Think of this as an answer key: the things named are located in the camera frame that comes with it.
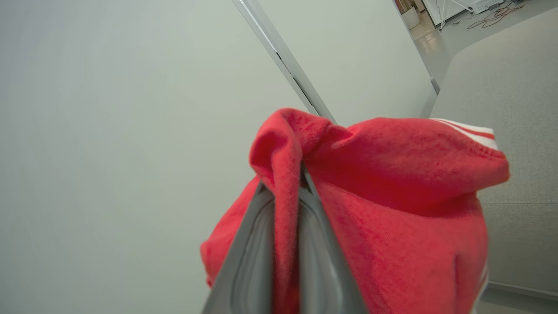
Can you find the white box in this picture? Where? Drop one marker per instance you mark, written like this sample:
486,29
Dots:
410,18

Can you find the white metal stand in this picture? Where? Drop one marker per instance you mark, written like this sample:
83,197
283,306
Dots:
444,11

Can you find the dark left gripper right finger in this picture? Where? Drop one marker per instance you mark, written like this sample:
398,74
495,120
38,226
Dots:
322,270

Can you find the red garment with white stripes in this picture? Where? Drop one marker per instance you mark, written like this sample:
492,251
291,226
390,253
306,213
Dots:
392,174

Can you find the grey metal partition post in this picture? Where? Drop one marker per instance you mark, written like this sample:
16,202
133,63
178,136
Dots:
283,54

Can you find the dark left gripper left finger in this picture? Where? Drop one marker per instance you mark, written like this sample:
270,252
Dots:
248,270

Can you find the white power strip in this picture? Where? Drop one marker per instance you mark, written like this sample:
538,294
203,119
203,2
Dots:
486,5

